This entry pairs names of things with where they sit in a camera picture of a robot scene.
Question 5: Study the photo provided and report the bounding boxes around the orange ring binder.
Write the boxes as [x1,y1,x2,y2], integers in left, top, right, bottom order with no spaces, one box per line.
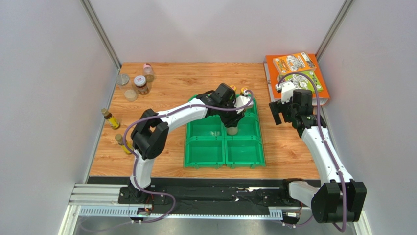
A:
[264,52,330,106]

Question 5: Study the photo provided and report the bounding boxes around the orange comic book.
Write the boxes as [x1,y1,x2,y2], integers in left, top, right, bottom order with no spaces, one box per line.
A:
[272,52,317,75]

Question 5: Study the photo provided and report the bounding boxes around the yellow cap soy sauce bottle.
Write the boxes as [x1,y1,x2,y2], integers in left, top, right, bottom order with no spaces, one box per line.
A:
[240,87,248,96]

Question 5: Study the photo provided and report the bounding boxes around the small yellow label oil bottle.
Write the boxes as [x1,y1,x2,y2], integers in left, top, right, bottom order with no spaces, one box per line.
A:
[115,134,133,154]

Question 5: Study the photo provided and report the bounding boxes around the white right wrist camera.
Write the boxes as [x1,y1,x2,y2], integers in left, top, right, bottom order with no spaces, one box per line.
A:
[275,81,296,104]

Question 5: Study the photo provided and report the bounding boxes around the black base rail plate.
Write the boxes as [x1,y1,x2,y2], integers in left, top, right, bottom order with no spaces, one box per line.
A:
[87,176,305,215]

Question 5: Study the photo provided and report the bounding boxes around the green comic book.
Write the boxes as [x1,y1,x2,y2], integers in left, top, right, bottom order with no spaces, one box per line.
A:
[277,70,324,93]

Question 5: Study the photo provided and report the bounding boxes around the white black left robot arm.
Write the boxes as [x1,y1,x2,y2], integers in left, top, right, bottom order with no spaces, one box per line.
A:
[118,83,254,204]

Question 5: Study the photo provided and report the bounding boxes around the aluminium frame post left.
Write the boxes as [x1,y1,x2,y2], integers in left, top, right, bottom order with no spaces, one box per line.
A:
[80,0,122,71]

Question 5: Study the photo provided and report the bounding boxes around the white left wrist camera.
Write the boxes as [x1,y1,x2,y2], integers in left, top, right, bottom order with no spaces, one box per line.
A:
[234,90,254,114]

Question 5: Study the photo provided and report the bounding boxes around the yellow-green lid sesame jar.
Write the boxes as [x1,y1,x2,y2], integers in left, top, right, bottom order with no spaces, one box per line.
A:
[226,126,238,136]

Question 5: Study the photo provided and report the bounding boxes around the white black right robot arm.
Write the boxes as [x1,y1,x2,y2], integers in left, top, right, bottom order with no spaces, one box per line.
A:
[269,89,367,224]

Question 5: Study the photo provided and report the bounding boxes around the aluminium frame post right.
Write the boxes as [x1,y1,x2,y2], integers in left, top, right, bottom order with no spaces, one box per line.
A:
[315,0,355,61]

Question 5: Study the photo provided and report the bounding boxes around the pink lid spice bottle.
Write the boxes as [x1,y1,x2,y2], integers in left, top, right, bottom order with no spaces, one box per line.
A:
[142,63,155,83]

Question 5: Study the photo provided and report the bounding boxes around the silver lid glass jar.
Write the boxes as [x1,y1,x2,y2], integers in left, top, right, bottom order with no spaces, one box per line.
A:
[116,73,138,102]

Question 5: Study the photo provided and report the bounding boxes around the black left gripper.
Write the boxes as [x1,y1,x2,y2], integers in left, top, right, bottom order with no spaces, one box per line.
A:
[218,98,245,129]

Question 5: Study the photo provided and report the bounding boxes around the white lid sauce jar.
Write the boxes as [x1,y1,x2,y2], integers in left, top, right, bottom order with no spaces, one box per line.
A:
[134,75,150,95]

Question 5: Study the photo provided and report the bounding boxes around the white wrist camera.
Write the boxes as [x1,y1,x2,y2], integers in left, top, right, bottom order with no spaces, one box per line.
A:
[234,90,254,114]
[275,81,296,104]

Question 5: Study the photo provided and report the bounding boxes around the aluminium frame post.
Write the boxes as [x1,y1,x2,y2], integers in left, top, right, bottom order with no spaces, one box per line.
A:
[315,0,355,61]
[80,0,122,71]

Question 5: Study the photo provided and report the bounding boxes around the green plastic divided bin tray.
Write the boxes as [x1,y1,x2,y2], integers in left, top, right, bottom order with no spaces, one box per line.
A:
[184,100,266,169]

